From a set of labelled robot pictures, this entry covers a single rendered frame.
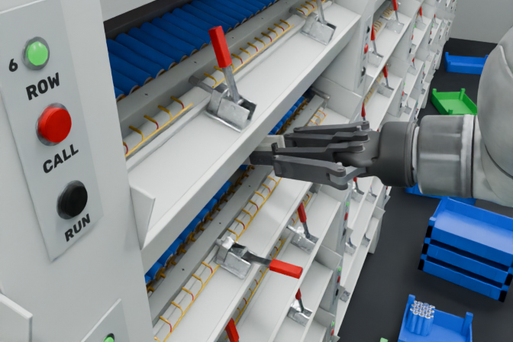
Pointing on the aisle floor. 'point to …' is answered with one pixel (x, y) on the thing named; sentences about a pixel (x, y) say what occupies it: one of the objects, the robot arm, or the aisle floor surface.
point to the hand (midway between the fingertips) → (256, 149)
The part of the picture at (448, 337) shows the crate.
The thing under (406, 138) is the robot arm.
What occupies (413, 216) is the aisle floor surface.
